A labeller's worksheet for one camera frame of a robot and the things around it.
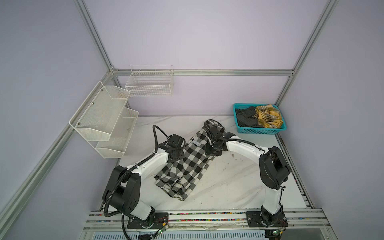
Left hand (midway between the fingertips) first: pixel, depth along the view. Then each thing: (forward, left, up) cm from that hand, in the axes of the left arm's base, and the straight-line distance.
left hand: (179, 156), depth 89 cm
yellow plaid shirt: (+30, -62, +5) cm, 69 cm away
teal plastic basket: (+22, -53, -1) cm, 57 cm away
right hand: (+4, -17, -1) cm, 17 cm away
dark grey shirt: (+32, -47, +2) cm, 57 cm away
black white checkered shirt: (-13, -1, -5) cm, 14 cm away
